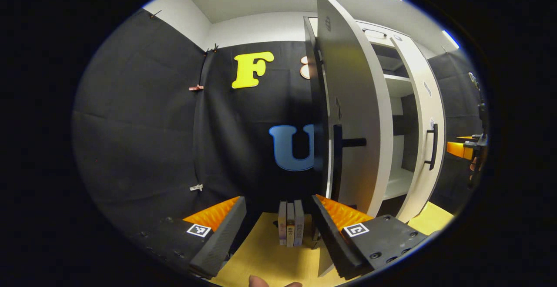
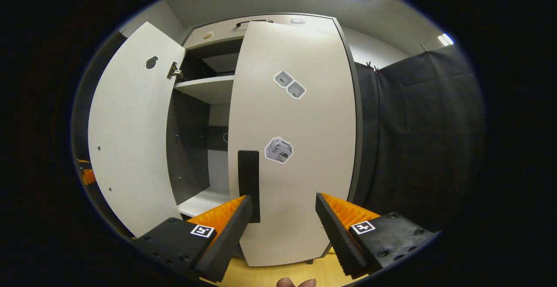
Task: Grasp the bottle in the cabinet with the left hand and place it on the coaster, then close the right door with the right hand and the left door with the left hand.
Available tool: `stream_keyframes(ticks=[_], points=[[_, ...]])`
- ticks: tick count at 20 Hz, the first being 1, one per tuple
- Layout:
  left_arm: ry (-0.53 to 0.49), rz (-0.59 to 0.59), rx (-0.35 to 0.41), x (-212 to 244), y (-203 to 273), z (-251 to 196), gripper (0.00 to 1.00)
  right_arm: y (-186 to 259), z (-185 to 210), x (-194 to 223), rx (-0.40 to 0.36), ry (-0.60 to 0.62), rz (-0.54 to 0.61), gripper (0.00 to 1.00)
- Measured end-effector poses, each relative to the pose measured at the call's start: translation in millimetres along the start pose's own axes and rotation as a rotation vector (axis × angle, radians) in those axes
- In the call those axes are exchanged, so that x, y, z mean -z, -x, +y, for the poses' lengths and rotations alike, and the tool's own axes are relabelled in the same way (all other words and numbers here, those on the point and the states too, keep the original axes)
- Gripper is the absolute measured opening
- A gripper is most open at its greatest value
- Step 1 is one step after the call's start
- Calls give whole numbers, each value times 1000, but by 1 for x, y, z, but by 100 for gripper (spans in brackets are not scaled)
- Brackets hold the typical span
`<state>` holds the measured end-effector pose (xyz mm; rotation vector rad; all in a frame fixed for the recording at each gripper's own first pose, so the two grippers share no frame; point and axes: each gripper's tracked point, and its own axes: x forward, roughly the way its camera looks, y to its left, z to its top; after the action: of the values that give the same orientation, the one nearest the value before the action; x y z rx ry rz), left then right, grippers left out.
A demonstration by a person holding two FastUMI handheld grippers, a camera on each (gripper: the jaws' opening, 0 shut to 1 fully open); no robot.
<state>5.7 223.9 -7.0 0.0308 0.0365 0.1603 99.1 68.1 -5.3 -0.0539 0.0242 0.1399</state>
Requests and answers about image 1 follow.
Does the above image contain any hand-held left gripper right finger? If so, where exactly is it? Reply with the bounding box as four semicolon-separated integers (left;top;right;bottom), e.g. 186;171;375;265
311;194;429;280

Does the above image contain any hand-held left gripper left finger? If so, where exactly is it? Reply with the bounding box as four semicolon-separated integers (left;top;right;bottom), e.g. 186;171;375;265
131;196;247;279

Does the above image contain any white cabinet door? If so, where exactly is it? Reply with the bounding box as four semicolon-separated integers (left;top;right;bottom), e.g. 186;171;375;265
314;0;395;279
389;35;447;223

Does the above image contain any white cabinet shelf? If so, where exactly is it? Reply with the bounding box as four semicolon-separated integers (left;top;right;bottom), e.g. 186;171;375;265
383;75;415;99
382;167;415;201

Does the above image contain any small upright book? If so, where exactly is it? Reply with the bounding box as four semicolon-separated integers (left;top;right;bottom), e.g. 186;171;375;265
278;201;288;247
294;200;305;247
286;203;296;248

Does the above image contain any small ceiling light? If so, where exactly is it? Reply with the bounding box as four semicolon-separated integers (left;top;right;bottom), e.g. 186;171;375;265
442;30;460;49

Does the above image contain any white cabinet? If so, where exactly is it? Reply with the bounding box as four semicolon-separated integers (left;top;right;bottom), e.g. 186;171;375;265
303;15;447;224

